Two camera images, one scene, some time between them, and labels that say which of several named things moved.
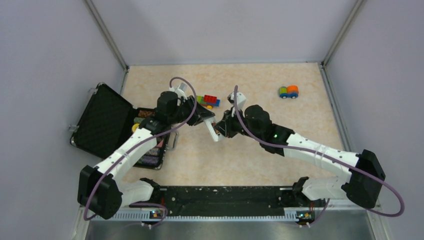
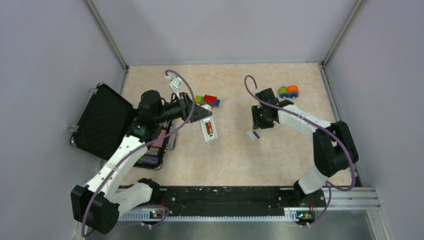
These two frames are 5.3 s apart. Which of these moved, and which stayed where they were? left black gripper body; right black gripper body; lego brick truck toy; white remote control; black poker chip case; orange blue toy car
Moved: white remote control; right black gripper body
Stayed: left black gripper body; lego brick truck toy; black poker chip case; orange blue toy car
